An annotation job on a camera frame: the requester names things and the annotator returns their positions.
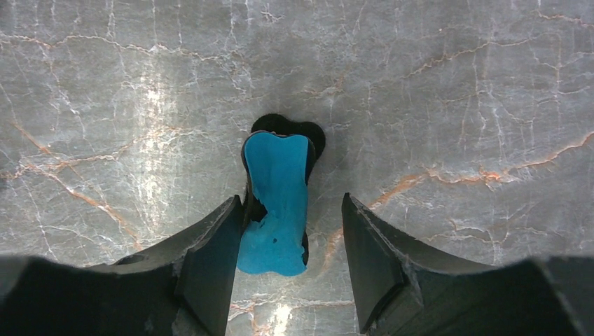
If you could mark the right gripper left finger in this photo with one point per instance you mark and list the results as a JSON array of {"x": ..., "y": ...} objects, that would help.
[{"x": 180, "y": 286}]

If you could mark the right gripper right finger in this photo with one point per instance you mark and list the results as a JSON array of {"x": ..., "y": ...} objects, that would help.
[{"x": 403, "y": 286}]

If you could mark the blue whiteboard eraser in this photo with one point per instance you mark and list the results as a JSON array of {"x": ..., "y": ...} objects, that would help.
[{"x": 278, "y": 156}]

